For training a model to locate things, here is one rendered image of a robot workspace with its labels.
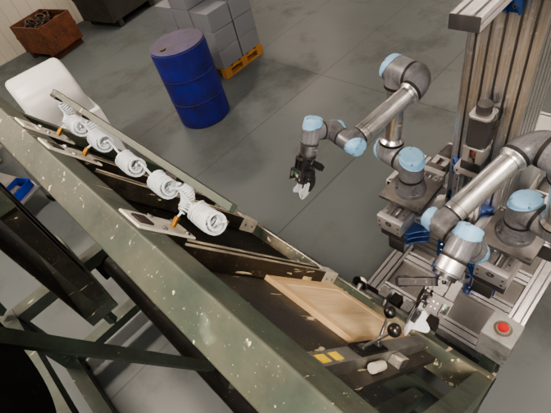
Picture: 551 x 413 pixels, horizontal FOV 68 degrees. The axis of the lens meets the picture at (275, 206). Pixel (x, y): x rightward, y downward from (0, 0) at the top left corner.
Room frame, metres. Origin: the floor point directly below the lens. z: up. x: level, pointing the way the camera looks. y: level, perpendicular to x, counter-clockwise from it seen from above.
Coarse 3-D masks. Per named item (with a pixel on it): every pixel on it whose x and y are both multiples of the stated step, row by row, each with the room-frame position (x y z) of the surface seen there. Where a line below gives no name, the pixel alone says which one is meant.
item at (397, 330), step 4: (392, 324) 0.45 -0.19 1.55; (396, 324) 0.45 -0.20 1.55; (388, 328) 0.45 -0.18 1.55; (392, 328) 0.45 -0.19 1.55; (396, 328) 0.44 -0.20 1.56; (400, 328) 0.44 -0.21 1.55; (388, 332) 0.44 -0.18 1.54; (392, 332) 0.44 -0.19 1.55; (396, 332) 0.43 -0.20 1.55; (400, 332) 0.43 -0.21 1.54; (380, 336) 0.45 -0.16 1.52; (384, 336) 0.44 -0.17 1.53; (392, 336) 0.43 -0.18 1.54; (396, 336) 0.43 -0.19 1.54; (372, 340) 0.45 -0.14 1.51; (376, 340) 0.44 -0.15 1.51; (360, 344) 0.45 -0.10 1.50; (364, 344) 0.45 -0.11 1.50; (368, 344) 0.45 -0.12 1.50; (364, 348) 0.44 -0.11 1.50
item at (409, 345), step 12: (408, 336) 0.62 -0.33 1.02; (420, 336) 0.65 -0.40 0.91; (336, 348) 0.43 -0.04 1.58; (348, 348) 0.44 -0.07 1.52; (396, 348) 0.50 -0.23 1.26; (408, 348) 0.54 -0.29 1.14; (420, 348) 0.58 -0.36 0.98; (348, 360) 0.39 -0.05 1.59; (360, 360) 0.41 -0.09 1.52; (372, 360) 0.43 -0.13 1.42; (384, 360) 0.46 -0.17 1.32; (336, 372) 0.36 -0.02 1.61
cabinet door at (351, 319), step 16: (288, 288) 0.79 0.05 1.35; (304, 288) 0.84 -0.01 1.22; (320, 288) 0.90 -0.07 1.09; (336, 288) 0.96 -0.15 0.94; (304, 304) 0.70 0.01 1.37; (320, 304) 0.73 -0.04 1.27; (336, 304) 0.78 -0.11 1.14; (352, 304) 0.83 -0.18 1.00; (320, 320) 0.63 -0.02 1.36; (336, 320) 0.63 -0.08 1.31; (352, 320) 0.67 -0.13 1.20; (368, 320) 0.71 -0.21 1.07; (384, 320) 0.75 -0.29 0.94; (352, 336) 0.55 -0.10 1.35; (368, 336) 0.57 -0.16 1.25; (400, 336) 0.64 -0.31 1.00
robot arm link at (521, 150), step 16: (512, 144) 0.85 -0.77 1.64; (528, 144) 0.82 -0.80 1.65; (496, 160) 0.83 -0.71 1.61; (512, 160) 0.81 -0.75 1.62; (528, 160) 0.79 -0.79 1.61; (480, 176) 0.80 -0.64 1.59; (496, 176) 0.78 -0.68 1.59; (464, 192) 0.78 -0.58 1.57; (480, 192) 0.76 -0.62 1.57; (432, 208) 0.78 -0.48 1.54; (448, 208) 0.76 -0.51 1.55; (464, 208) 0.74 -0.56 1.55; (432, 224) 0.74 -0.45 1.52; (448, 224) 0.71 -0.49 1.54
